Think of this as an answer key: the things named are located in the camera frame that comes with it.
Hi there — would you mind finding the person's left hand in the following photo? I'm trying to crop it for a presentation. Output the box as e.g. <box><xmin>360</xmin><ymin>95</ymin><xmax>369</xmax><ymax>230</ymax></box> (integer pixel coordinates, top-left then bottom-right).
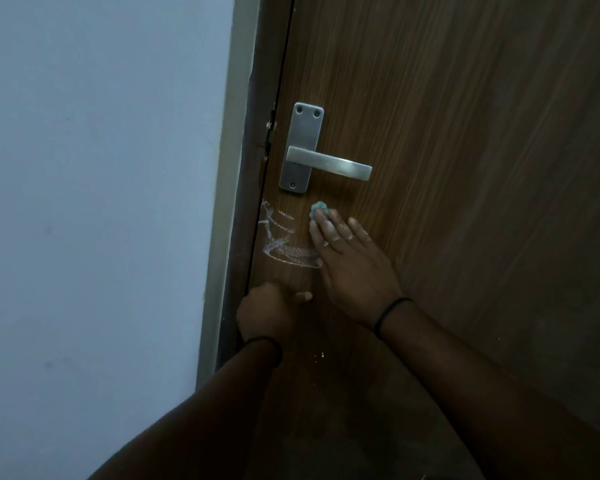
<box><xmin>235</xmin><ymin>282</ymin><xmax>314</xmax><ymax>345</ymax></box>

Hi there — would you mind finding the person's right hand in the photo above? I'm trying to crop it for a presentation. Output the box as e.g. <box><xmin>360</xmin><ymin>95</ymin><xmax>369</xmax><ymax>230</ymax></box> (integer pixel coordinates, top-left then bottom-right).
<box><xmin>308</xmin><ymin>208</ymin><xmax>403</xmax><ymax>331</ymax></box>

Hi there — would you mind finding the silver door handle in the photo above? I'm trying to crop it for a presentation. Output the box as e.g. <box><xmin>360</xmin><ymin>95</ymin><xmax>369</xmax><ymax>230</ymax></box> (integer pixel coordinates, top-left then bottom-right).
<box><xmin>278</xmin><ymin>101</ymin><xmax>373</xmax><ymax>195</ymax></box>

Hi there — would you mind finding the brown wooden door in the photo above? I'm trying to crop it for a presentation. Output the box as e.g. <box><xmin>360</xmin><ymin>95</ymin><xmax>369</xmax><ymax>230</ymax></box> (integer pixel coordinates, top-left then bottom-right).
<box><xmin>245</xmin><ymin>0</ymin><xmax>600</xmax><ymax>480</ymax></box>

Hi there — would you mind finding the person's left forearm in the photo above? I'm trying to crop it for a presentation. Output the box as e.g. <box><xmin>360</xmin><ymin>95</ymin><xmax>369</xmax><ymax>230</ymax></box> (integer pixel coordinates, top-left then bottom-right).
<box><xmin>87</xmin><ymin>339</ymin><xmax>283</xmax><ymax>480</ymax></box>

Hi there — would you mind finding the person's right forearm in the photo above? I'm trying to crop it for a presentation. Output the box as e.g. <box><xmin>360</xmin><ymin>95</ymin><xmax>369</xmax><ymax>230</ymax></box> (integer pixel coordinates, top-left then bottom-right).
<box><xmin>379</xmin><ymin>300</ymin><xmax>600</xmax><ymax>480</ymax></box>

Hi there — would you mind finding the black wristband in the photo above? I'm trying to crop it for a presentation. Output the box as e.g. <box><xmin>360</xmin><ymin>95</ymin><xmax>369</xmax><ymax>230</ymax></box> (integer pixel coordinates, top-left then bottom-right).
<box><xmin>373</xmin><ymin>296</ymin><xmax>415</xmax><ymax>341</ymax></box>
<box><xmin>239</xmin><ymin>335</ymin><xmax>285</xmax><ymax>368</ymax></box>

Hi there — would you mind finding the brown door frame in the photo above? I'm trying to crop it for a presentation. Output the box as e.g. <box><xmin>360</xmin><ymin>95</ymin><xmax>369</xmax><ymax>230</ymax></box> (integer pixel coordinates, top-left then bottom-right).
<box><xmin>195</xmin><ymin>0</ymin><xmax>297</xmax><ymax>391</ymax></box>

